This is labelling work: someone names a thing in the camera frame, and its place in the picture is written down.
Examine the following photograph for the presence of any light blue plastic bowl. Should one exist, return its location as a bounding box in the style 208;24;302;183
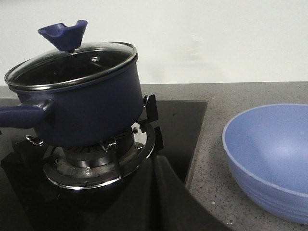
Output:
222;103;308;224

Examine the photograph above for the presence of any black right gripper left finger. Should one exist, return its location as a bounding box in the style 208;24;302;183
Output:
86;159;159;231

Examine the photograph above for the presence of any black pot support grate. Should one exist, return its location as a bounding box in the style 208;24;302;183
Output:
0;95;163;179

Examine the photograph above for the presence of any round gas burner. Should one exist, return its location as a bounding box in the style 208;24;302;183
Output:
43;123;155;191

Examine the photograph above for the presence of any black glass gas hob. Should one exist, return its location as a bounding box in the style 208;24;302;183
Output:
0;100;207;231

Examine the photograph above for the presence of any dark blue saucepan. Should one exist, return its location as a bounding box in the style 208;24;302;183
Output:
0;57;143;147

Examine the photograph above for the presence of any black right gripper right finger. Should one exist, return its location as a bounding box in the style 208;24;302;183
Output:
154;155;229;231

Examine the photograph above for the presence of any glass lid with blue knob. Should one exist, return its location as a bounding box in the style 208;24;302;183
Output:
4;20;138;90

